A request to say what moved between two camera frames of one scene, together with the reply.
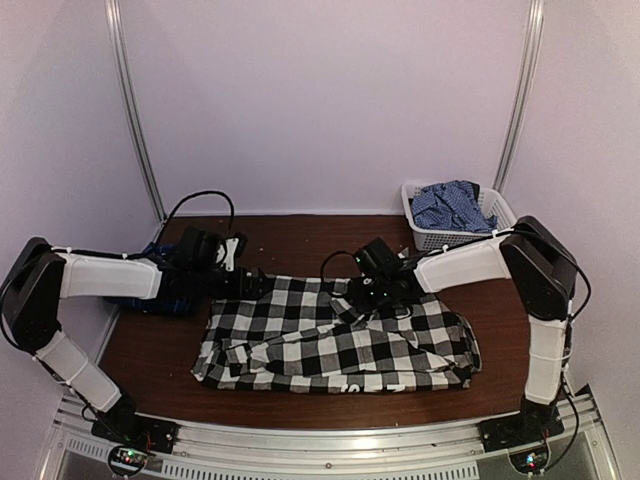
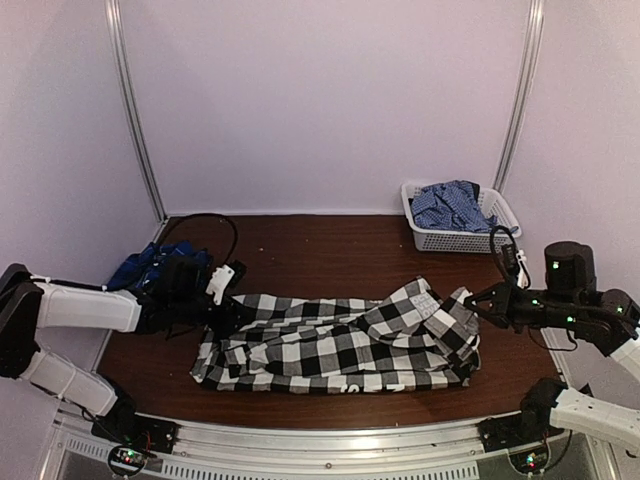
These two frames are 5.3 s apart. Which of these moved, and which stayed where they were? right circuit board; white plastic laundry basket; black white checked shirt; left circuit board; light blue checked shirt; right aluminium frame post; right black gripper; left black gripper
Moved: black white checked shirt; left black gripper; right black gripper
Stayed: white plastic laundry basket; right circuit board; light blue checked shirt; left circuit board; right aluminium frame post
